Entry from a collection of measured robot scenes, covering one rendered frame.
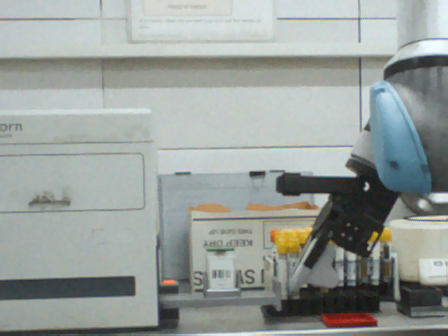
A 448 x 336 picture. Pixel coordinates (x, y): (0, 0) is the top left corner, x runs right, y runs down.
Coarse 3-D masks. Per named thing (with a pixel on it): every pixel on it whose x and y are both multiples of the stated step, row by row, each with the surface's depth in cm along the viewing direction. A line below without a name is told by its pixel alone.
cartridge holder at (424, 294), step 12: (408, 288) 142; (420, 288) 142; (432, 288) 141; (396, 300) 143; (408, 300) 137; (420, 300) 137; (432, 300) 137; (408, 312) 136; (420, 312) 135; (432, 312) 135; (444, 312) 135
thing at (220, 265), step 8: (208, 256) 131; (216, 256) 131; (224, 256) 131; (232, 256) 131; (208, 264) 130; (216, 264) 130; (224, 264) 130; (232, 264) 131; (208, 272) 130; (216, 272) 130; (224, 272) 131; (232, 272) 131; (208, 280) 130; (216, 280) 130; (224, 280) 131; (232, 280) 131; (208, 288) 130; (216, 288) 131; (224, 288) 131
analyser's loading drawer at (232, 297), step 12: (204, 276) 130; (204, 288) 130; (276, 288) 131; (168, 300) 129; (180, 300) 129; (192, 300) 129; (204, 300) 129; (216, 300) 130; (228, 300) 130; (240, 300) 130; (252, 300) 130; (264, 300) 130; (276, 300) 131
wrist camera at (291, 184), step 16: (288, 176) 131; (304, 176) 132; (320, 176) 132; (336, 176) 132; (352, 176) 133; (288, 192) 132; (304, 192) 132; (320, 192) 132; (336, 192) 132; (352, 192) 132
